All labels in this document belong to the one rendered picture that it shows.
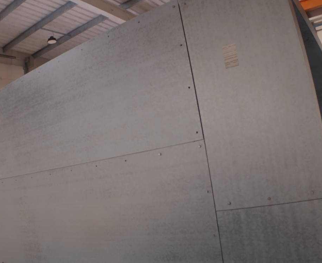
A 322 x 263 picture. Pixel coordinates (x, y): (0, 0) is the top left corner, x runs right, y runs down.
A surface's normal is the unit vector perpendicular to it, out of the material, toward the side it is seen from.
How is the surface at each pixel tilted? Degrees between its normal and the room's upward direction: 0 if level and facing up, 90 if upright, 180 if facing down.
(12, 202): 90
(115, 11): 90
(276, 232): 90
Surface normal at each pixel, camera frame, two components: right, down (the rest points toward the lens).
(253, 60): -0.55, -0.01
